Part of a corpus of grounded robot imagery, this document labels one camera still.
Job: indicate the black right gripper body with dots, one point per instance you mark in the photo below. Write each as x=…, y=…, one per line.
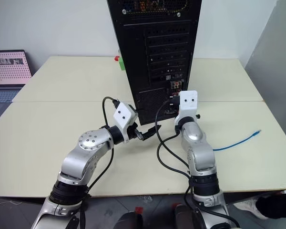
x=175, y=102

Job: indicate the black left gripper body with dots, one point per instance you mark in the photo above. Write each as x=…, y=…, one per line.
x=132, y=132

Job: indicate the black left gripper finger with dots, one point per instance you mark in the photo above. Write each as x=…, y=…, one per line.
x=155, y=128
x=148, y=136

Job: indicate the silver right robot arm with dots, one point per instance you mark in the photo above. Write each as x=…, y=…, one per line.
x=200, y=152

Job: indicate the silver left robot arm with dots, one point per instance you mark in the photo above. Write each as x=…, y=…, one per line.
x=85, y=152

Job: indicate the black computer tower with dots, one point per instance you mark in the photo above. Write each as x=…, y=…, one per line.
x=162, y=47

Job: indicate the green block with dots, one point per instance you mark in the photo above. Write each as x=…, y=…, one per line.
x=122, y=65

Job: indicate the red block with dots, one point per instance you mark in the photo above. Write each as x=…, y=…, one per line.
x=116, y=58

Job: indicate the small red part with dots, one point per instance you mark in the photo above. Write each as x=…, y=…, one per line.
x=139, y=210

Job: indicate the dark rounded shape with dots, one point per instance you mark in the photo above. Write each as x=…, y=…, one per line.
x=131, y=220

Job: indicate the grey partition panel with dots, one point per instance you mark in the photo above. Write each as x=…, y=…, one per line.
x=274, y=71

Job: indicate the black and white shoe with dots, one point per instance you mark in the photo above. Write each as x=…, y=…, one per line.
x=271, y=202

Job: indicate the grey laptop with pink screen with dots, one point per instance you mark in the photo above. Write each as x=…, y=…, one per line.
x=7, y=71

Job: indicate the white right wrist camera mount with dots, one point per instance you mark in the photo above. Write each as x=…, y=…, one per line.
x=187, y=102

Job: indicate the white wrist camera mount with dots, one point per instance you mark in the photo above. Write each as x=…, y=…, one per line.
x=187, y=102
x=123, y=114

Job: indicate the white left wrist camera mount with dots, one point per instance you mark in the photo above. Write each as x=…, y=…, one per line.
x=123, y=114

